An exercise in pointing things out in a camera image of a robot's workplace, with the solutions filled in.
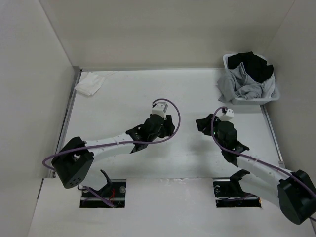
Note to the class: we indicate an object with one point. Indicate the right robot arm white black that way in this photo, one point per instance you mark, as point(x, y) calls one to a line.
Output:
point(292, 192)

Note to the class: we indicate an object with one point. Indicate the grey tank top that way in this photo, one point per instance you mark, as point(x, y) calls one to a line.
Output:
point(237, 83)

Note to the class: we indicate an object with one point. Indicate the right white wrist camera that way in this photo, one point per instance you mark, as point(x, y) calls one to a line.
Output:
point(227, 115)

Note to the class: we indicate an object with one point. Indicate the white plastic basket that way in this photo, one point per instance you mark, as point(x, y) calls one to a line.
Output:
point(273, 93)

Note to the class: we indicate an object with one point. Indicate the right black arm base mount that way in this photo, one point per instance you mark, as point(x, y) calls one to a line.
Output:
point(229, 194)

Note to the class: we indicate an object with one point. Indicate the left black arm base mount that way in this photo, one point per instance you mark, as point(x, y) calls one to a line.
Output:
point(114, 192)

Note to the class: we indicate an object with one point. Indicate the folded white tank top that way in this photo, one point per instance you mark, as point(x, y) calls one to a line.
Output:
point(91, 82)

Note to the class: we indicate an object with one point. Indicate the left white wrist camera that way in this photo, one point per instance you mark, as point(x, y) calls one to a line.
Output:
point(159, 108)

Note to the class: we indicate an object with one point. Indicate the black tank top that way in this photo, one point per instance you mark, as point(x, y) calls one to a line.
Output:
point(255, 66)

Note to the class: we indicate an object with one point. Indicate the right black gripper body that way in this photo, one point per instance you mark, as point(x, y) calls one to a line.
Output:
point(219, 141)

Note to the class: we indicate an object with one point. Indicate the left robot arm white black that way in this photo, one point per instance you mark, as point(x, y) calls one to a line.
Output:
point(73, 162)

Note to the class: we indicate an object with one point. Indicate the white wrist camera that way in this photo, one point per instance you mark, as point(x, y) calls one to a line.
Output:
point(159, 108)
point(227, 115)

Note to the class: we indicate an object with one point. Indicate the white tank top in basket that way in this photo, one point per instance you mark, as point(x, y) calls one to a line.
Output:
point(268, 87)

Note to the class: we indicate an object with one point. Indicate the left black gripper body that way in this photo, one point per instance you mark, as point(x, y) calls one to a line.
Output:
point(160, 134)

